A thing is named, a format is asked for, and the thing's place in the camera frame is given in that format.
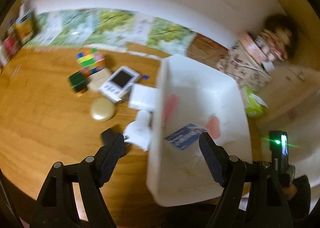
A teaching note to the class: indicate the small blue connector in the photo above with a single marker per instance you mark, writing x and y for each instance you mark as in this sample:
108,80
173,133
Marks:
145,77

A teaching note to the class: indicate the printed fabric storage box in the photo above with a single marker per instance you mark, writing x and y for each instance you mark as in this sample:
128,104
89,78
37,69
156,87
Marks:
237,70

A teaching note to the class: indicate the white charger adapter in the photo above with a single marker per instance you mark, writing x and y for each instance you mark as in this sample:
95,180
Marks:
142,95

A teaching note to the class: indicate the white plastic bin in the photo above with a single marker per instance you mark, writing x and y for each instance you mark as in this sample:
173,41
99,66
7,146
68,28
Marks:
200,93

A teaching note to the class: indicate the green tissue pack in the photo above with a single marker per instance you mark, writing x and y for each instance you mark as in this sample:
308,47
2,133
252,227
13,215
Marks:
253,107

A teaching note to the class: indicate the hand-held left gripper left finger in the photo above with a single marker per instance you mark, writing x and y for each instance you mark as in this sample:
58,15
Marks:
112,158

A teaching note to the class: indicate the gold round compact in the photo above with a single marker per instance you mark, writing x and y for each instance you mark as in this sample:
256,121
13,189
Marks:
102,109

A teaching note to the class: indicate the red can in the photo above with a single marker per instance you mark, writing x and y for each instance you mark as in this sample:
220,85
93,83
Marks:
11,45

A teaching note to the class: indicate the brown cardboard with drawing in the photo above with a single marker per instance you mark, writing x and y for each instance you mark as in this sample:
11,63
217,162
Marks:
207,48

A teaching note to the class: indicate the pink tin box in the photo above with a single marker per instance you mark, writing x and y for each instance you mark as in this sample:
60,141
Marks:
252,48

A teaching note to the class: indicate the cream plastic case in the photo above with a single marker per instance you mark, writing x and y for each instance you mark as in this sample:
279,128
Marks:
98,78

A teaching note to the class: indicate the pink comb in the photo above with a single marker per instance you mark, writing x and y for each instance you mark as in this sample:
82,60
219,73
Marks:
170,108

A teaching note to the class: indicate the orange juice carton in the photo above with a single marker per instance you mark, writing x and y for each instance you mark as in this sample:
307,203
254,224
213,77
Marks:
25,27

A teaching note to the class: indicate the blue floss pick box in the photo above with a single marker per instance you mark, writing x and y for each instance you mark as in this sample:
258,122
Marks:
182,137

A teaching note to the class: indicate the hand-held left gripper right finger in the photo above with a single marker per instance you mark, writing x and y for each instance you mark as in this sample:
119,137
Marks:
212,160

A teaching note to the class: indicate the small white gadget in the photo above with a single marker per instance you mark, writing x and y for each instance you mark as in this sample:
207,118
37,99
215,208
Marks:
138,128

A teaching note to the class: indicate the dark green box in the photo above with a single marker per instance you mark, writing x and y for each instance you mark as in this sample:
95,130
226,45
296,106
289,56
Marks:
77,82

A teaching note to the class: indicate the brown-haired doll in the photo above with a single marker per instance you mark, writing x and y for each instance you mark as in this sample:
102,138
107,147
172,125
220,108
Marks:
277,35

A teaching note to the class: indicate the white charger block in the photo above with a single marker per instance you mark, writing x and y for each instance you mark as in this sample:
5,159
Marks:
268,66

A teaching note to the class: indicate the pink tape dispenser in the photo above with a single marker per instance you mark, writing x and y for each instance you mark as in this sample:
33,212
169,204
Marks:
213,125

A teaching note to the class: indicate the person's right forearm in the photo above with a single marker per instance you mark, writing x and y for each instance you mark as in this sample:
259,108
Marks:
301,195

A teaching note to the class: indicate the colourful puzzle cube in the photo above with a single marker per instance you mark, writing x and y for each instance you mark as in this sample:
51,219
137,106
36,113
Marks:
90,62

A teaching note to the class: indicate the white handheld device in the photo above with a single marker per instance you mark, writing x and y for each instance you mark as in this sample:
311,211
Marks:
121,79

